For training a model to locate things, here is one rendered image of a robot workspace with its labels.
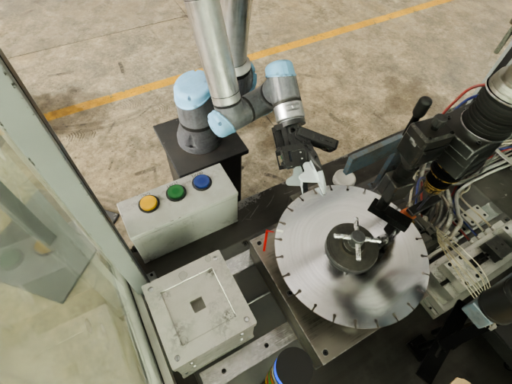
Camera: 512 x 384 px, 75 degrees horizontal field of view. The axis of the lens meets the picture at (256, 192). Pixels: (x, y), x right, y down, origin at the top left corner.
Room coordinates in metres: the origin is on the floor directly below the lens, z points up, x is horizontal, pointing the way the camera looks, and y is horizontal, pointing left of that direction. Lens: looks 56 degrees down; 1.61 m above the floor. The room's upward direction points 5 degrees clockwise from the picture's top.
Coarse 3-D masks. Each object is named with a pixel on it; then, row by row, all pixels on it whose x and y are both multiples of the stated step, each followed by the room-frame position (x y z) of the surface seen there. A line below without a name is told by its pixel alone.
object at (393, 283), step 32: (320, 192) 0.46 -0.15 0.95; (352, 192) 0.46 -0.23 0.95; (288, 224) 0.36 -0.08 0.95; (320, 224) 0.37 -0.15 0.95; (384, 224) 0.38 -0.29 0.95; (288, 256) 0.29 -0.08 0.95; (320, 256) 0.29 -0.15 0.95; (384, 256) 0.30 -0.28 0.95; (416, 256) 0.31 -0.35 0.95; (320, 288) 0.22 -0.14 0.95; (352, 288) 0.23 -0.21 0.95; (384, 288) 0.23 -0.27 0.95; (416, 288) 0.24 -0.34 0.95; (352, 320) 0.17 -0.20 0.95; (384, 320) 0.17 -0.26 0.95
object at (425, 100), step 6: (426, 96) 0.42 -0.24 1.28; (420, 102) 0.41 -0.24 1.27; (426, 102) 0.41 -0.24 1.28; (432, 102) 0.41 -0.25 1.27; (414, 108) 0.41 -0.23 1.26; (420, 108) 0.41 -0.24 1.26; (426, 108) 0.40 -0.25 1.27; (414, 114) 0.41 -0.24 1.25; (420, 114) 0.40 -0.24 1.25; (414, 120) 0.41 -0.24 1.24
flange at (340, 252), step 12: (336, 228) 0.36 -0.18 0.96; (348, 228) 0.36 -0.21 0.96; (360, 228) 0.36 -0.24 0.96; (336, 240) 0.33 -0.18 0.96; (336, 252) 0.30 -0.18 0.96; (348, 252) 0.30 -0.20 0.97; (372, 252) 0.31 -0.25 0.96; (336, 264) 0.28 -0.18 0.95; (348, 264) 0.27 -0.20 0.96; (360, 264) 0.28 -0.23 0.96; (372, 264) 0.28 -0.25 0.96
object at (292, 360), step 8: (288, 352) 0.07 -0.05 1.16; (296, 352) 0.07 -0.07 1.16; (304, 352) 0.07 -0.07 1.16; (280, 360) 0.06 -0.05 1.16; (288, 360) 0.06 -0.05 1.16; (296, 360) 0.06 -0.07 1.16; (304, 360) 0.06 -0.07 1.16; (280, 368) 0.05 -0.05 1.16; (288, 368) 0.05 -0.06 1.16; (296, 368) 0.05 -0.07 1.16; (304, 368) 0.05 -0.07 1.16; (312, 368) 0.05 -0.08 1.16; (280, 376) 0.04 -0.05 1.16; (288, 376) 0.04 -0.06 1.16; (296, 376) 0.04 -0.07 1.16; (304, 376) 0.04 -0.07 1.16
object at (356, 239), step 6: (354, 222) 0.35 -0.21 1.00; (354, 228) 0.34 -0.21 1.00; (336, 234) 0.32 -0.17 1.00; (342, 234) 0.32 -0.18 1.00; (354, 234) 0.32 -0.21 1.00; (360, 234) 0.32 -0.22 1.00; (348, 240) 0.32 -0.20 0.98; (354, 240) 0.31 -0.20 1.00; (360, 240) 0.31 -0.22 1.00; (366, 240) 0.31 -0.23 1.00; (372, 240) 0.31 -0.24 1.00; (378, 240) 0.31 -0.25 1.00; (354, 246) 0.30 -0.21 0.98; (360, 252) 0.29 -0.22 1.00; (360, 258) 0.27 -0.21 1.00
